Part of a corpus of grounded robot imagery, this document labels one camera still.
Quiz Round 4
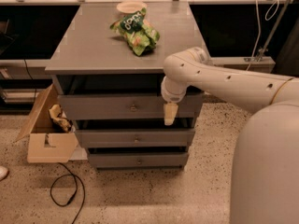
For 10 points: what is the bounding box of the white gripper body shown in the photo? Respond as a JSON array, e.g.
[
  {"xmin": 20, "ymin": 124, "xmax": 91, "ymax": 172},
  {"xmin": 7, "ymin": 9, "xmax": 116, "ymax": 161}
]
[{"xmin": 161, "ymin": 77, "xmax": 188, "ymax": 104}]

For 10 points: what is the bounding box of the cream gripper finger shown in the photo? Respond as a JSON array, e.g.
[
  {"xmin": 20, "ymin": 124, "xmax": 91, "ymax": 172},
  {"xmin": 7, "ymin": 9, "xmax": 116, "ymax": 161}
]
[{"xmin": 164, "ymin": 103, "xmax": 178, "ymax": 126}]

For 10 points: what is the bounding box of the grey top drawer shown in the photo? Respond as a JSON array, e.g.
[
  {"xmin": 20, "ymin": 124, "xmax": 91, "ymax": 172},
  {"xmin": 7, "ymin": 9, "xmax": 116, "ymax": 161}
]
[{"xmin": 57, "ymin": 92, "xmax": 204, "ymax": 120}]

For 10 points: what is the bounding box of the grey drawer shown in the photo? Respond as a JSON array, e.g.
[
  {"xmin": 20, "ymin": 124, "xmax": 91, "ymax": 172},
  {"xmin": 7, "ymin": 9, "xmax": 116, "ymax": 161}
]
[
  {"xmin": 75, "ymin": 129, "xmax": 195, "ymax": 147},
  {"xmin": 57, "ymin": 92, "xmax": 204, "ymax": 120},
  {"xmin": 88, "ymin": 152, "xmax": 189, "ymax": 169}
]

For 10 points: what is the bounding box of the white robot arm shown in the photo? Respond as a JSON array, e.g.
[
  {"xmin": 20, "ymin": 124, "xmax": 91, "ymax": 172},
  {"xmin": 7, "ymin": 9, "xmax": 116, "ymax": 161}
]
[{"xmin": 161, "ymin": 47, "xmax": 299, "ymax": 224}]

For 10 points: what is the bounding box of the grey middle drawer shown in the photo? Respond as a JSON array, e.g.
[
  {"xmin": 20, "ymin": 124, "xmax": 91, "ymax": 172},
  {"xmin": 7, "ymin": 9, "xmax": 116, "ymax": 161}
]
[{"xmin": 75, "ymin": 129, "xmax": 195, "ymax": 147}]

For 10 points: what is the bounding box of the grey bottom drawer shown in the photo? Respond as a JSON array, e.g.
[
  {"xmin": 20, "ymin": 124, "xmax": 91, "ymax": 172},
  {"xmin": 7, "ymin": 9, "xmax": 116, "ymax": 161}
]
[{"xmin": 88, "ymin": 152, "xmax": 189, "ymax": 169}]

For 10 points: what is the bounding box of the grey drawer cabinet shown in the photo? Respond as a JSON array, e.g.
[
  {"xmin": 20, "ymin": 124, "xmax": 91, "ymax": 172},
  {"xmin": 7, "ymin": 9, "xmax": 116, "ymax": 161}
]
[{"xmin": 46, "ymin": 2, "xmax": 209, "ymax": 157}]

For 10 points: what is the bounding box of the green chip bag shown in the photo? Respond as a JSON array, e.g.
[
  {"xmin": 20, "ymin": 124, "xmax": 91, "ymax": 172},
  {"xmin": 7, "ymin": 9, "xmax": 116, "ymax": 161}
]
[{"xmin": 110, "ymin": 8, "xmax": 160, "ymax": 56}]

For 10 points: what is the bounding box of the metal stand pole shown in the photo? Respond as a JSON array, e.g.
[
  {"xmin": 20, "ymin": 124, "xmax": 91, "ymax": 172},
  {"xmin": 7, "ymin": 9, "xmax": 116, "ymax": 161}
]
[{"xmin": 249, "ymin": 0, "xmax": 294, "ymax": 62}]

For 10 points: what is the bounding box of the crumpled paper in box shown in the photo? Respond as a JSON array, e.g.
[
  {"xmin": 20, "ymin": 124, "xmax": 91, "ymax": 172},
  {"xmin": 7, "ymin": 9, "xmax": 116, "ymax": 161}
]
[{"xmin": 49, "ymin": 105, "xmax": 72, "ymax": 133}]

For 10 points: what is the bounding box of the cardboard box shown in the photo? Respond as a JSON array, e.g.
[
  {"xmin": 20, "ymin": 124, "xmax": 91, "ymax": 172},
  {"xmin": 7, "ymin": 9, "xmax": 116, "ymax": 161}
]
[{"xmin": 16, "ymin": 85, "xmax": 78, "ymax": 163}]

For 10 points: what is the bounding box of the white shoe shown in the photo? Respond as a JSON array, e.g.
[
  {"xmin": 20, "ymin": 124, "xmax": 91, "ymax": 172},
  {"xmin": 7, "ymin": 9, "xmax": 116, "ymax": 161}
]
[{"xmin": 0, "ymin": 166, "xmax": 9, "ymax": 181}]

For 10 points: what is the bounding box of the grey window ledge rail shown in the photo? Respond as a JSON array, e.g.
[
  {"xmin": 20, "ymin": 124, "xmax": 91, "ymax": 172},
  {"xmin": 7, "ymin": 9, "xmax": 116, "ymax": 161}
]
[{"xmin": 211, "ymin": 57, "xmax": 275, "ymax": 73}]

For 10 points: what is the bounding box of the black floor cable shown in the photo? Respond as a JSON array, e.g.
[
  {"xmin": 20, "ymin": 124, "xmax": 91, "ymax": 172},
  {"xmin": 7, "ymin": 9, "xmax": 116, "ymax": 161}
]
[{"xmin": 50, "ymin": 162, "xmax": 86, "ymax": 224}]

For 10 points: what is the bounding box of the white hanging cable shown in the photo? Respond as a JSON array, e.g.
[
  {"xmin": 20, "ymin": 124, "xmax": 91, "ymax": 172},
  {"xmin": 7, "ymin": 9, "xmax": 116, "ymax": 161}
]
[{"xmin": 245, "ymin": 0, "xmax": 279, "ymax": 72}]

